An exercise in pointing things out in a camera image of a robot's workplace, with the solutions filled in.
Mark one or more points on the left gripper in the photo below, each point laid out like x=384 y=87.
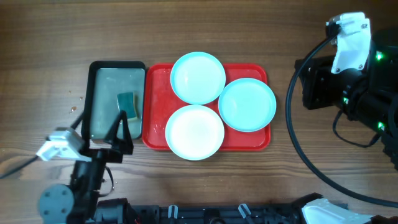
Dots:
x=121 y=147

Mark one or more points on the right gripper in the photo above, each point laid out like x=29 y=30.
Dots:
x=314 y=84

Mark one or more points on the green yellow sponge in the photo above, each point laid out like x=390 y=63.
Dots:
x=126 y=102

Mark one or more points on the light blue top plate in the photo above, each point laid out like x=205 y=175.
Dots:
x=197 y=78

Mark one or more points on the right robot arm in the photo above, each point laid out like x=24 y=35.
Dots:
x=366 y=95

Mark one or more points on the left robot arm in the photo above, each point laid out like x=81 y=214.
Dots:
x=77 y=201

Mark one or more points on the black water basin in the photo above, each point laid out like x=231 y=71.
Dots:
x=107 y=79

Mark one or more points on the light green right plate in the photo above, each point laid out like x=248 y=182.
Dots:
x=247 y=105

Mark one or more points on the white front plate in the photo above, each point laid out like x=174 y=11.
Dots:
x=194 y=132

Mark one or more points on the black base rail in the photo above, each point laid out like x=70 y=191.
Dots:
x=312 y=208

